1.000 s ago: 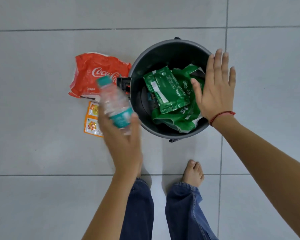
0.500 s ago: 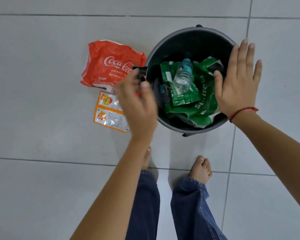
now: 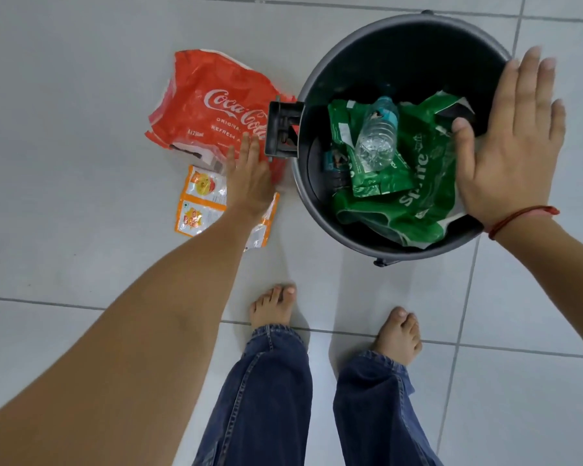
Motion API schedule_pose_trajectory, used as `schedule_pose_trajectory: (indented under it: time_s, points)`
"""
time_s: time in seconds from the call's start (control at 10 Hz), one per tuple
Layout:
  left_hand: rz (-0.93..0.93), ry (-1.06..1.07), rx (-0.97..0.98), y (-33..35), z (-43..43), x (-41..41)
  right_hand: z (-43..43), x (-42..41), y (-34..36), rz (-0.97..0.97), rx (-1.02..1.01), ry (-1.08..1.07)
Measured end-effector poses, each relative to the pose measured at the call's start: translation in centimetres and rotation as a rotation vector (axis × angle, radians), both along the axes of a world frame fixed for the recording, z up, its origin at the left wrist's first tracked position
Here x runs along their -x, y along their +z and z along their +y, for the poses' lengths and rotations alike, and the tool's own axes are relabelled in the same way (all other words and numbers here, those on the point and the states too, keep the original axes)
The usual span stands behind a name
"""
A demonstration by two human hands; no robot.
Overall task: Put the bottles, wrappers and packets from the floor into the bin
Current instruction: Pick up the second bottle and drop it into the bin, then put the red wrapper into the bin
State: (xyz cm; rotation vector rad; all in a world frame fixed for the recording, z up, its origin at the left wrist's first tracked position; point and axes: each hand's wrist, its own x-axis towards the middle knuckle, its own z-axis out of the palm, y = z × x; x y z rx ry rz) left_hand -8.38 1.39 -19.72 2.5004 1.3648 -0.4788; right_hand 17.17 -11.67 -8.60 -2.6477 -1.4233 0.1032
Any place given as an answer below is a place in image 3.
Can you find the person's left hand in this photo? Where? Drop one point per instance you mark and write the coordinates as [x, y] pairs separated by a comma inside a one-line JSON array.
[[249, 186]]

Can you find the person's right hand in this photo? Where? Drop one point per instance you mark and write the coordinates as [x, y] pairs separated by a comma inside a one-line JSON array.
[[512, 169]]

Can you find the person's right middle finger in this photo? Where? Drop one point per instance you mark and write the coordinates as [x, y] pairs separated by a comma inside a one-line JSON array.
[[528, 84]]

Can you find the person's right little finger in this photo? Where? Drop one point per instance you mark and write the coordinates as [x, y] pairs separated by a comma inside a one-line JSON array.
[[557, 122]]

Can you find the person's right thumb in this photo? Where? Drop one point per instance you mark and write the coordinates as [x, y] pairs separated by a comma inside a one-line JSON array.
[[465, 150]]

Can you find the person's left little finger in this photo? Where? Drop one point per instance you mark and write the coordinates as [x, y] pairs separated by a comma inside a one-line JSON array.
[[231, 157]]

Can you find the person's right forearm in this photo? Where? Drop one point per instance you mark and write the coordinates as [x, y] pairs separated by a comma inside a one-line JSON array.
[[558, 271]]

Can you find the person's left forearm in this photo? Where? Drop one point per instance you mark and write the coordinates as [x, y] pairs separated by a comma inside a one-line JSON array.
[[141, 334]]

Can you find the orange sachet strip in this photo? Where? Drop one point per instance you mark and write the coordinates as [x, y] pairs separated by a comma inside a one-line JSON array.
[[201, 198]]

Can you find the red plastic drink wrapper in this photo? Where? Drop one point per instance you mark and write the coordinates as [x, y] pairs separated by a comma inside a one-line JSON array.
[[209, 99]]

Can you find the large green plastic wrapper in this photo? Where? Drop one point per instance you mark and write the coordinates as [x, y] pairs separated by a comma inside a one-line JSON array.
[[418, 203]]

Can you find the clear plastic bottle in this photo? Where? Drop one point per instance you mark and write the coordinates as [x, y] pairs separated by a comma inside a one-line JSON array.
[[378, 135]]

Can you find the dark grey round trash bin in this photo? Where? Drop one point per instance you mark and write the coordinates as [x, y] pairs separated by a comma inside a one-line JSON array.
[[398, 58]]

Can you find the person's left foot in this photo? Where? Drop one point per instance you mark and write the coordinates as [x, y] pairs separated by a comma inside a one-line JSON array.
[[273, 308]]

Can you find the person's foot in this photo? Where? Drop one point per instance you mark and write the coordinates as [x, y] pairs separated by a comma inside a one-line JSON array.
[[273, 308], [398, 337]]

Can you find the person's right foot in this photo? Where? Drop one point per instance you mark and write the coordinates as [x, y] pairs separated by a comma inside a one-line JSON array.
[[398, 337]]

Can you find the blue jeans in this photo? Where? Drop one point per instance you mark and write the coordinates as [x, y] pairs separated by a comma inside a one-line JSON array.
[[267, 407]]

